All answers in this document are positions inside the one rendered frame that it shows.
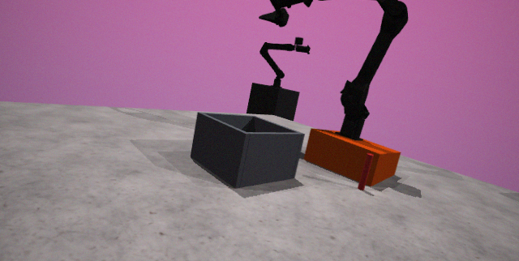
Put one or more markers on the dark red peg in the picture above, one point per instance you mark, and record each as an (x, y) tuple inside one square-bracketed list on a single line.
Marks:
[(365, 172)]

